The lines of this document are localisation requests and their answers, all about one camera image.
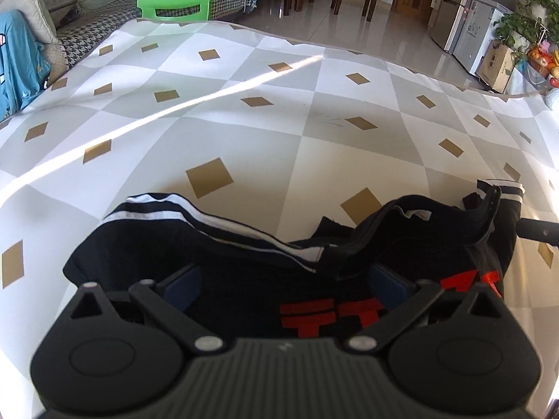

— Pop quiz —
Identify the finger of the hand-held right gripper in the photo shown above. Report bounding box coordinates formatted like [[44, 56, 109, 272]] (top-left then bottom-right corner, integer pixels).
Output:
[[515, 218, 559, 247]]

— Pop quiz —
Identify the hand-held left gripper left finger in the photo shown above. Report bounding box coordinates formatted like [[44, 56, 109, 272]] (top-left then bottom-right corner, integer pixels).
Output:
[[65, 264, 225, 355]]

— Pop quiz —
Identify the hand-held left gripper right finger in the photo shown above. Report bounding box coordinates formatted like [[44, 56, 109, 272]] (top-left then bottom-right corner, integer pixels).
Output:
[[347, 265, 509, 355]]

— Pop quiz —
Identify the black t-shirt red print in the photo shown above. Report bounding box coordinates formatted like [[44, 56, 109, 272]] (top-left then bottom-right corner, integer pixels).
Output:
[[62, 179, 525, 350]]

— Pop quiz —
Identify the diamond-pattern tablecloth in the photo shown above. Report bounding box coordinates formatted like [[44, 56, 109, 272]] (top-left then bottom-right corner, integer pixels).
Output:
[[0, 18, 559, 419]]

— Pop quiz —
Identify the fruit basket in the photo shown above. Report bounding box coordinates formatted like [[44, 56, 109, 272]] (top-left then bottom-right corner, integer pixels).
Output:
[[526, 41, 559, 90]]

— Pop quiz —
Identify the cardboard box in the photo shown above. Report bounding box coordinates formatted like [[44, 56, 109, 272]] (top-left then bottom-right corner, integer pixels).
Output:
[[476, 41, 518, 93]]

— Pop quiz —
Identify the white chest freezer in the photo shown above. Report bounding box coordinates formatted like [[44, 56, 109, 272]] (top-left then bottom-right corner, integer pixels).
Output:
[[452, 0, 516, 75]]

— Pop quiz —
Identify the leafy potted plant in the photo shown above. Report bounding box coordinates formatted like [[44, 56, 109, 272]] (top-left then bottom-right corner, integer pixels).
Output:
[[493, 0, 559, 64]]

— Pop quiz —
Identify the silver refrigerator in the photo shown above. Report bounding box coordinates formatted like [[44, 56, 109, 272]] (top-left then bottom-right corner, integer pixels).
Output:
[[428, 0, 522, 53]]

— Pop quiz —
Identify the houndstooth sofa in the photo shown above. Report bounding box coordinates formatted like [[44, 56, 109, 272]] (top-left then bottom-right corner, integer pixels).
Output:
[[57, 0, 258, 71]]

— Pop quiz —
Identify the blue cartoon pajamas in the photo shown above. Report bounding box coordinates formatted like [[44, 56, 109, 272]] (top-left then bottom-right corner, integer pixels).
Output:
[[0, 9, 52, 120]]

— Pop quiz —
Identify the grey-brown garment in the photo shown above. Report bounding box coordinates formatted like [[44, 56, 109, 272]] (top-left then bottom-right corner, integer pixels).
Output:
[[44, 0, 81, 27]]

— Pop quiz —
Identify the grey pillow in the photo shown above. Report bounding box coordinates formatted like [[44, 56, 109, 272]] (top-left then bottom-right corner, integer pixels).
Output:
[[0, 0, 59, 44]]

